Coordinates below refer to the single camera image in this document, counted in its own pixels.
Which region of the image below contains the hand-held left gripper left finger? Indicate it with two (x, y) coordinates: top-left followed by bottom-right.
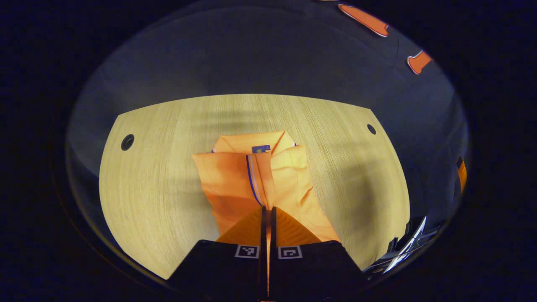
(168, 206), (268, 302)

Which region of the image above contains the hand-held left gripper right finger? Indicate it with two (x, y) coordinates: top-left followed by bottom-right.
(271, 206), (365, 302)

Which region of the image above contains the orange T-shirt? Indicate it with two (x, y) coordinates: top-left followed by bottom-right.
(192, 130), (340, 294)

